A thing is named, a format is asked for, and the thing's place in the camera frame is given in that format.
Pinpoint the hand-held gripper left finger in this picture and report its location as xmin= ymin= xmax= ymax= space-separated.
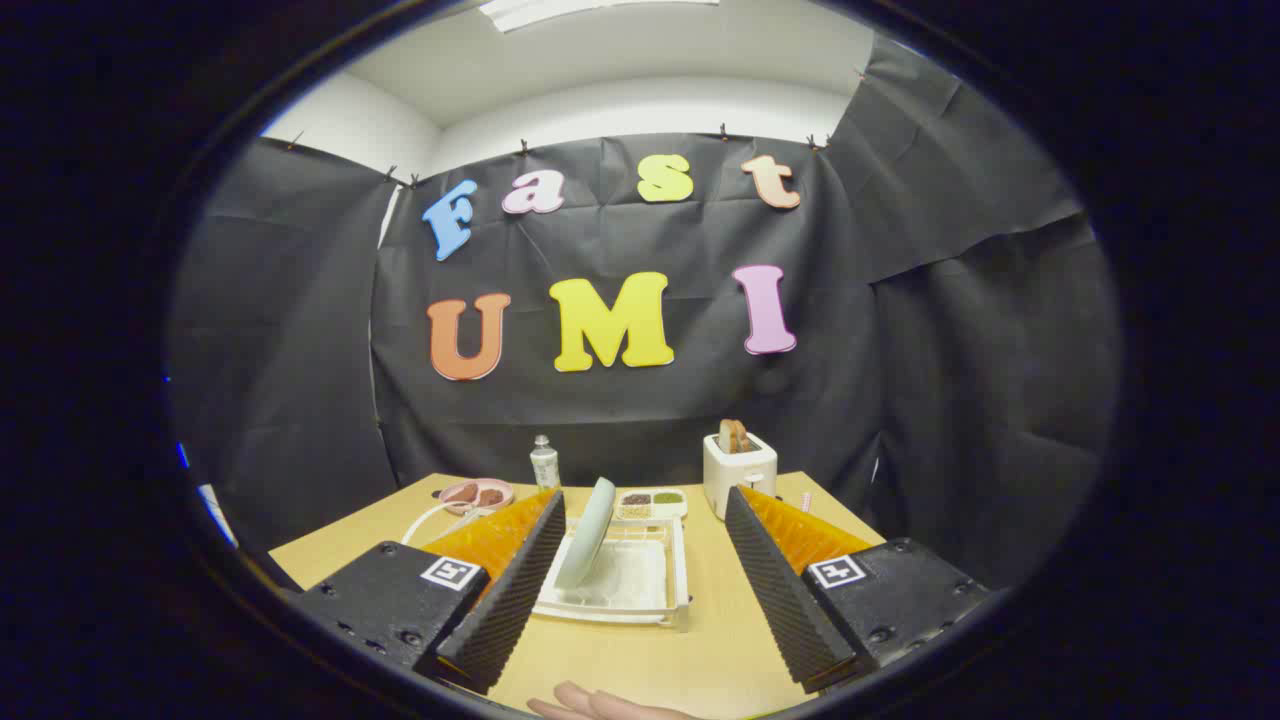
xmin=293 ymin=487 xmax=568 ymax=696

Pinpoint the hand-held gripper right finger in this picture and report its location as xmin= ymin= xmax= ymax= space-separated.
xmin=724 ymin=486 xmax=993 ymax=695

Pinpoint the light green plate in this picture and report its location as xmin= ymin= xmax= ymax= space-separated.
xmin=555 ymin=477 xmax=618 ymax=591

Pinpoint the white dish rack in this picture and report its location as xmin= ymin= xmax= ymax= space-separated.
xmin=400 ymin=498 xmax=693 ymax=631

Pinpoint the pink bowl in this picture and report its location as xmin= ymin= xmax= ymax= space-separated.
xmin=438 ymin=478 xmax=516 ymax=517

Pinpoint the white toaster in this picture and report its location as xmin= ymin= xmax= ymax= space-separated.
xmin=703 ymin=433 xmax=779 ymax=521

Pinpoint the white divided seasoning tray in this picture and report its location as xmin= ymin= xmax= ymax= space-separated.
xmin=615 ymin=488 xmax=689 ymax=521

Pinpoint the black backdrop cloth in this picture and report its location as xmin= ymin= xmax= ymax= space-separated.
xmin=165 ymin=35 xmax=1121 ymax=591

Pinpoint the ceiling light panel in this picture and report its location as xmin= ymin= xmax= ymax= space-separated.
xmin=478 ymin=0 xmax=721 ymax=33

